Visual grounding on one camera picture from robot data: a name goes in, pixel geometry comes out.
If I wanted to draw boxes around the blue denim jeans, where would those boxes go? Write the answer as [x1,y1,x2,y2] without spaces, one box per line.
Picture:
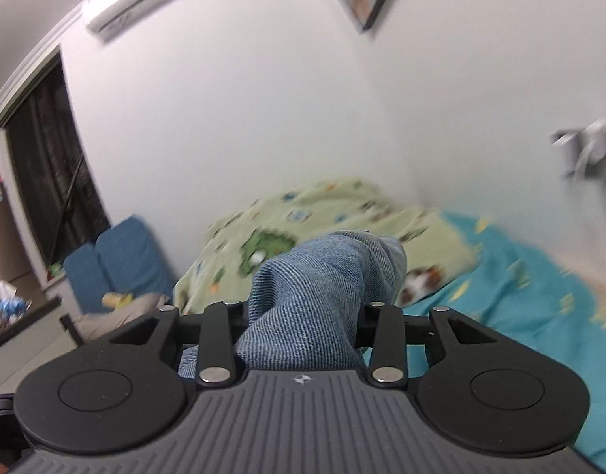
[177,229,408,379]

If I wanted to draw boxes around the green cartoon fleece blanket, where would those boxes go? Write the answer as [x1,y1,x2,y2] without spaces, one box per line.
[173,177,478,316]

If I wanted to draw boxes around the yellow plush toy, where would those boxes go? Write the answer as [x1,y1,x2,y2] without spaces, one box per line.
[102,292,134,310]

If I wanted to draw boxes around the blue quilted chair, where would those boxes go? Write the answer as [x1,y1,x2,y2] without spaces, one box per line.
[61,214,179,347]

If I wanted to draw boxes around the teal smiley bed sheet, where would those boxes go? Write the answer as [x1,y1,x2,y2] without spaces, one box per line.
[371,210,606,472]

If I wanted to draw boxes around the grey cloth on chair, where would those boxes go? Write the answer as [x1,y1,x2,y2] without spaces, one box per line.
[72,293,170,344]

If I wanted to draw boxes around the tissue pack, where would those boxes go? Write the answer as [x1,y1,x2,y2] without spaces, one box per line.
[0,280,32,324]

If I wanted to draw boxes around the white black-edged desk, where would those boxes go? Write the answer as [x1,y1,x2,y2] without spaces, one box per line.
[0,295,73,391]

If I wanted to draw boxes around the dark window with bars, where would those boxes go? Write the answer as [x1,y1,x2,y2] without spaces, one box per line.
[0,55,109,267]

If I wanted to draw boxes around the white wall socket with plugs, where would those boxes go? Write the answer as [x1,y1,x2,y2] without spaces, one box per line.
[550,119,606,183]

